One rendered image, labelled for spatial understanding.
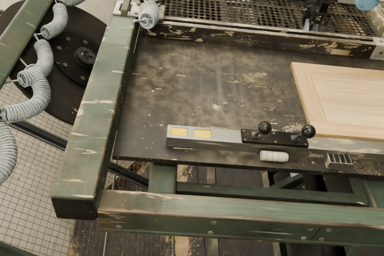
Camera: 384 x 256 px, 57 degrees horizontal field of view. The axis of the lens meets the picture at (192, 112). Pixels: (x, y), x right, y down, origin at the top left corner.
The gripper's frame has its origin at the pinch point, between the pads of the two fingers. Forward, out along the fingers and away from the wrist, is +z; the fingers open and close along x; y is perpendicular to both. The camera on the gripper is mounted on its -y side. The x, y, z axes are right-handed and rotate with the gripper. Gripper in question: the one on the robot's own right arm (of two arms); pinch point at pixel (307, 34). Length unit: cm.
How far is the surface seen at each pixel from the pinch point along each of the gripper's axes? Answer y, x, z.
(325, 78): 29.4, 0.9, 0.6
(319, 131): 57, -8, 0
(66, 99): 21, -102, 32
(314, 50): 11.4, 0.8, 0.3
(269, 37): 11.4, -19.2, -3.5
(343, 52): 11.1, 13.2, 0.5
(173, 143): 67, -55, 1
